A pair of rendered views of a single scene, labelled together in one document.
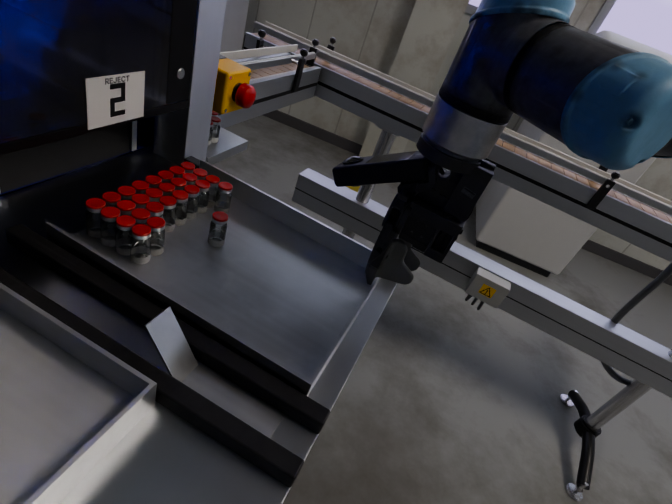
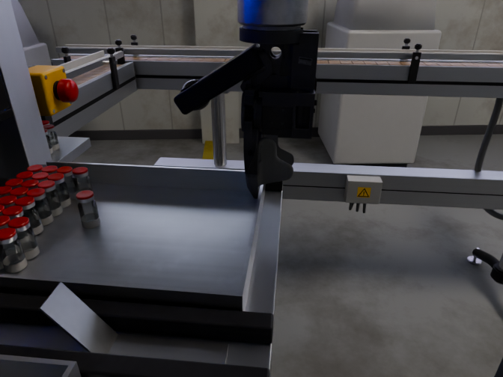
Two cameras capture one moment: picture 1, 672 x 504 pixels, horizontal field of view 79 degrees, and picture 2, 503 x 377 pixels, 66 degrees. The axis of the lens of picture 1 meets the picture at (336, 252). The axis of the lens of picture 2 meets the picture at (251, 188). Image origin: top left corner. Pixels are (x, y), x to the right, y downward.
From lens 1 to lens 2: 0.09 m
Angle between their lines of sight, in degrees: 9
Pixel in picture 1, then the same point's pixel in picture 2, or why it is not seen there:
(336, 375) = (263, 286)
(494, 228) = (344, 147)
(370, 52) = not seen: hidden behind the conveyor
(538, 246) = (386, 146)
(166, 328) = (66, 305)
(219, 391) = (151, 348)
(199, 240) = (73, 229)
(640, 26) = not seen: outside the picture
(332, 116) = (164, 115)
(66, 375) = not seen: outside the picture
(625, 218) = (443, 78)
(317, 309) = (218, 239)
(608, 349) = (485, 195)
